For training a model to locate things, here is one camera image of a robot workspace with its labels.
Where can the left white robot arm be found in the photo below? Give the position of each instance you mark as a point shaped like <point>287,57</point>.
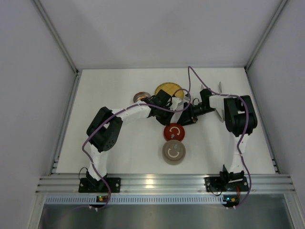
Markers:
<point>104,130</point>

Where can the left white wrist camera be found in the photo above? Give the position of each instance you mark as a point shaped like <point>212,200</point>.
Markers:
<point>175,103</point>

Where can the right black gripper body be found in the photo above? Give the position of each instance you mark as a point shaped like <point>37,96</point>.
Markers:
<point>187,116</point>

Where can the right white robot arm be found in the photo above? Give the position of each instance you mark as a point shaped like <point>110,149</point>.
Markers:
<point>240,120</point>

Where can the metal tongs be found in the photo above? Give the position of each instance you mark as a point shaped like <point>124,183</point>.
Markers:
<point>213,102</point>

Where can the black base bracket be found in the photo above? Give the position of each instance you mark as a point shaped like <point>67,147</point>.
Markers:
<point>112,184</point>
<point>216,185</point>

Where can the aluminium mounting rail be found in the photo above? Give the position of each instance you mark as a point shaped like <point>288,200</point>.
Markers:
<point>165,184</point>

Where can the steel bowl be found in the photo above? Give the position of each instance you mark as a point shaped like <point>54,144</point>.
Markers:
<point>173,162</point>
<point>140,95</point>

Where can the grey slotted cable duct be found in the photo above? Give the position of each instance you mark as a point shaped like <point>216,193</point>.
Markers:
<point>132,199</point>

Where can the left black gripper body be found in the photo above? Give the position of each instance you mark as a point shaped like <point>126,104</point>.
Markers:
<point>165,118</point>

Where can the right aluminium frame post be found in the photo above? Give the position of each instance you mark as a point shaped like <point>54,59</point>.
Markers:
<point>267,31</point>

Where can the left aluminium frame post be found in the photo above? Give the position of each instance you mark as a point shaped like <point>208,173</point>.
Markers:
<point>50,26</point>

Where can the right black base bracket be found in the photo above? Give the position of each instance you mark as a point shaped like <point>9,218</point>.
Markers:
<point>216,185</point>

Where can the red round lid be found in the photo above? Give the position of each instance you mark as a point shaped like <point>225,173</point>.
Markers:
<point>174,131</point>

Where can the round bamboo tray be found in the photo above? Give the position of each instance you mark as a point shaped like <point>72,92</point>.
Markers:
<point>171,88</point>

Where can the aluminium frame post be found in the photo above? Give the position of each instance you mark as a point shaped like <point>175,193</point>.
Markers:
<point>267,31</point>
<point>50,26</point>

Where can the brown lid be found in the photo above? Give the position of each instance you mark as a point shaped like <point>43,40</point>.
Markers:
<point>174,150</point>

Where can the left black base bracket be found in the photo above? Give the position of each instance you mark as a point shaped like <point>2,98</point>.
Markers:
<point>112,184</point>

